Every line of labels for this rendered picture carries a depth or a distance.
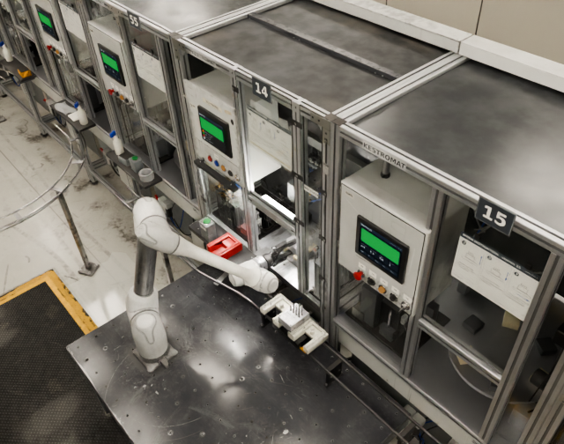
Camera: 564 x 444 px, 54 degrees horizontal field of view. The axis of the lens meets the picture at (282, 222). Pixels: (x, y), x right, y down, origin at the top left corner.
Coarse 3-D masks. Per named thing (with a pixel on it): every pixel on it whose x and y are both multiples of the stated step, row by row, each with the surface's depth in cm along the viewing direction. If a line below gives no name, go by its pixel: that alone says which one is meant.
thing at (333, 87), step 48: (288, 0) 302; (336, 0) 284; (192, 48) 260; (240, 48) 261; (288, 48) 259; (384, 48) 255; (432, 48) 253; (288, 96) 222; (336, 96) 225; (192, 144) 310; (288, 288) 341
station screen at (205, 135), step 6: (198, 114) 279; (210, 120) 273; (216, 126) 271; (204, 132) 284; (222, 132) 269; (204, 138) 287; (210, 138) 283; (216, 138) 277; (216, 144) 280; (222, 144) 275; (222, 150) 278
